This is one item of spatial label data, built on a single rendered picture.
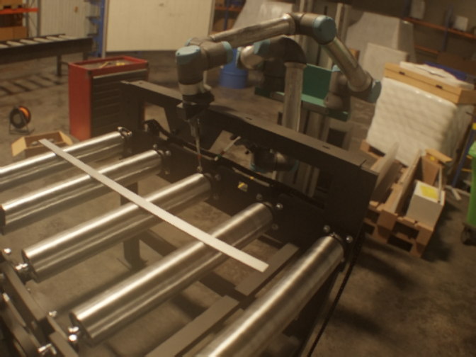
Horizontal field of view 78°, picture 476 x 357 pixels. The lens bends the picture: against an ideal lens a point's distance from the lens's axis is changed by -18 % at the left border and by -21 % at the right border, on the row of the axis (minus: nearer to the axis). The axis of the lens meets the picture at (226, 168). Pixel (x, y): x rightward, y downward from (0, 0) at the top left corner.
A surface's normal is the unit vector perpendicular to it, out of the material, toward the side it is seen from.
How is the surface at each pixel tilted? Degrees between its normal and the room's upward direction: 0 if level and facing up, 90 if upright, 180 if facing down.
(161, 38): 90
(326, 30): 86
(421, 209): 90
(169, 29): 90
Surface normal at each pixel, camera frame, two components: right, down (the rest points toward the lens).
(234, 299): 0.11, -0.89
